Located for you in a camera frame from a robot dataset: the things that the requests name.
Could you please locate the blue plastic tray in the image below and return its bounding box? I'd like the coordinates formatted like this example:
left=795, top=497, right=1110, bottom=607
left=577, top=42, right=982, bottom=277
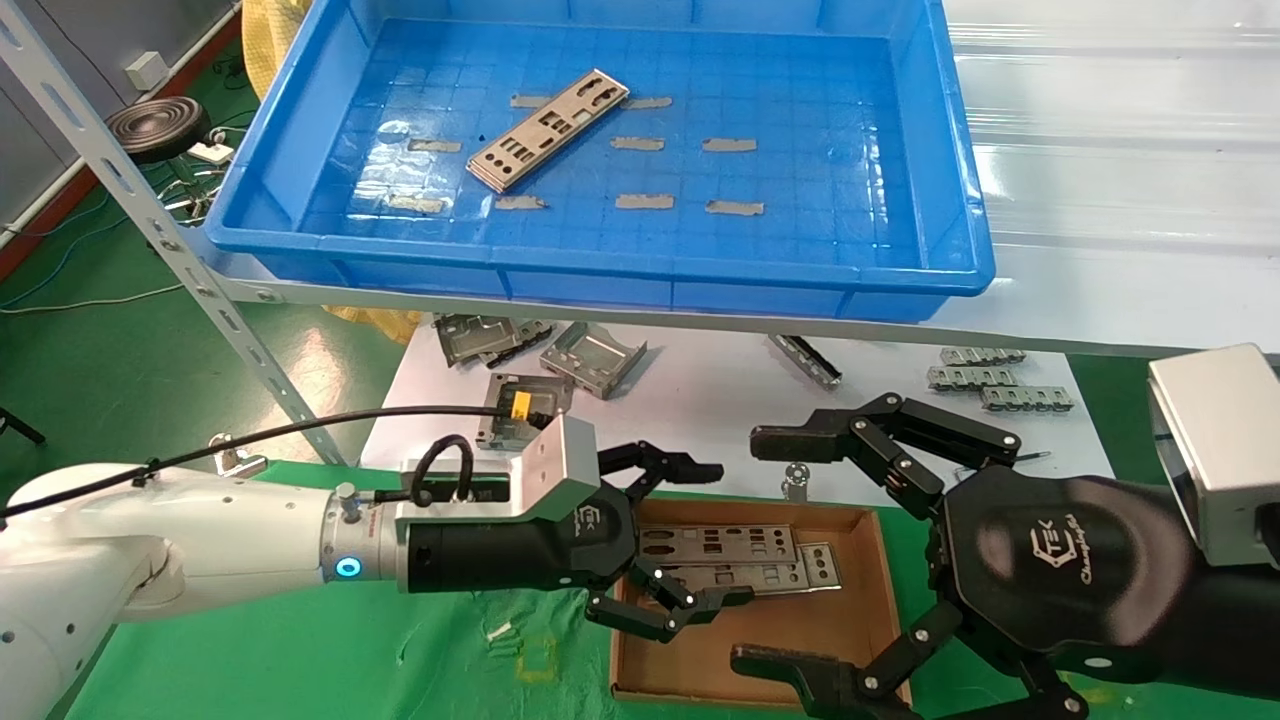
left=203, top=0, right=997, bottom=323

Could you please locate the grey U-shaped metal bracket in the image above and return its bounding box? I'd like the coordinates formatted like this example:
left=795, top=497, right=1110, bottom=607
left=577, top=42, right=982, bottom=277
left=540, top=321, right=649, bottom=402

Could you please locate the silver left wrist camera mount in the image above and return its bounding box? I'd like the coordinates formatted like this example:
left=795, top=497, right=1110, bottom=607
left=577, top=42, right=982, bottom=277
left=395, top=413, right=603, bottom=526

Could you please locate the grey flat metal frame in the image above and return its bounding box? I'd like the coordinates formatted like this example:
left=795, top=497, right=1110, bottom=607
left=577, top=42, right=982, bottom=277
left=476, top=374, right=577, bottom=453

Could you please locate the grey perforated rack post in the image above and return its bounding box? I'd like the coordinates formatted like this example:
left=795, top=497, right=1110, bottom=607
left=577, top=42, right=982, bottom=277
left=0, top=15, right=348, bottom=469

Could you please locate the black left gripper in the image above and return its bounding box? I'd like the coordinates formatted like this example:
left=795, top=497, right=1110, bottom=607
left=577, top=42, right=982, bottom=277
left=400, top=441, right=756, bottom=644

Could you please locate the white floor cable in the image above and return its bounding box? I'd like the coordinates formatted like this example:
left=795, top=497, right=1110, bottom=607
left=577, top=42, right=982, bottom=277
left=0, top=284, right=183, bottom=318

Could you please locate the silver metal I/O shield plate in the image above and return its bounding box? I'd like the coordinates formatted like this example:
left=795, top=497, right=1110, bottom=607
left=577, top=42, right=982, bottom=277
left=660, top=543, right=843, bottom=601
left=466, top=68, right=632, bottom=195
left=638, top=524, right=801, bottom=571

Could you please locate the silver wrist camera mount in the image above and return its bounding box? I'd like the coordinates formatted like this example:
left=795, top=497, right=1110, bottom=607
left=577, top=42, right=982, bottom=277
left=1147, top=344, right=1280, bottom=571
left=395, top=413, right=603, bottom=526

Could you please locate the black cable yellow plug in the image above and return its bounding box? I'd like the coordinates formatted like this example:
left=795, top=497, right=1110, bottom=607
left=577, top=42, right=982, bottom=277
left=0, top=390, right=536, bottom=523

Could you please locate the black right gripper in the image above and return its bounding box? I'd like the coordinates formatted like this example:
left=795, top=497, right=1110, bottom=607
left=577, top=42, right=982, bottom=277
left=730, top=392, right=1280, bottom=720

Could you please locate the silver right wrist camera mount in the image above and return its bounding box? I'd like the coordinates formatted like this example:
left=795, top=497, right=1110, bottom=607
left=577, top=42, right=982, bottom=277
left=1147, top=344, right=1280, bottom=571

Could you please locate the grey metal connector strip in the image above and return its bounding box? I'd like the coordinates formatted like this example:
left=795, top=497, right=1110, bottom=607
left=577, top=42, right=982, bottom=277
left=980, top=385, right=1076, bottom=414
left=939, top=346, right=1027, bottom=367
left=926, top=366, right=1013, bottom=392

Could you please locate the grey metal rail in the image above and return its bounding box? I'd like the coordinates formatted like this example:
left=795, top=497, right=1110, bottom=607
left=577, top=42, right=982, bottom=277
left=766, top=334, right=844, bottom=392

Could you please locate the white board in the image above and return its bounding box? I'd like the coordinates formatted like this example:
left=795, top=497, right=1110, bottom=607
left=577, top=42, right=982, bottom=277
left=358, top=318, right=1113, bottom=501

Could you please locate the green table cloth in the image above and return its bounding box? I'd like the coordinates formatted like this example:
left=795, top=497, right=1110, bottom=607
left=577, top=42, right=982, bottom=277
left=50, top=460, right=1280, bottom=720

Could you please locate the grey folded metal bracket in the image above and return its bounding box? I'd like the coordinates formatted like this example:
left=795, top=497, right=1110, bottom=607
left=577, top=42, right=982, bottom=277
left=482, top=319, right=555, bottom=367
left=435, top=314, right=523, bottom=369

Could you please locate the white wall socket box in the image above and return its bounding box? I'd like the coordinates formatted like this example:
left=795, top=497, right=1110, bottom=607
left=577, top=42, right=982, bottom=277
left=123, top=52, right=168, bottom=93

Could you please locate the black round stool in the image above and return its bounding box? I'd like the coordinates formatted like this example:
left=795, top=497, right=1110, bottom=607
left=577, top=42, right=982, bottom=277
left=105, top=97, right=213, bottom=167

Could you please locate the brown cardboard box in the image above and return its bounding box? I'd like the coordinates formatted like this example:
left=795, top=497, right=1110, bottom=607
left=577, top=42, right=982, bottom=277
left=608, top=498, right=911, bottom=713

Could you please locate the tangled grey cable bundle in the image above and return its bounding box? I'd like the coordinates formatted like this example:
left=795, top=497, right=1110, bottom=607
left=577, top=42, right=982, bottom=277
left=150, top=160, right=241, bottom=226

